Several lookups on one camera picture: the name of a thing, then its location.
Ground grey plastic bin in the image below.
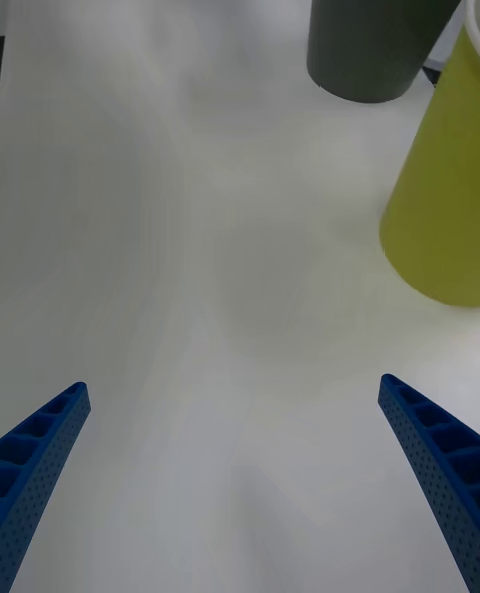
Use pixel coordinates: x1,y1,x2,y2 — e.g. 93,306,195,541
306,0,480,105

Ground yellow-green plastic bin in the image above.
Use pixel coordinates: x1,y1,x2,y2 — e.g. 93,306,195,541
378,0,480,309

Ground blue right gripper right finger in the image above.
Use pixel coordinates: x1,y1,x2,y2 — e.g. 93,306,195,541
377,373,480,593

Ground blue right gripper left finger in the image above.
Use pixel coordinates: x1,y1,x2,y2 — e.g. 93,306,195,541
0,381,93,593

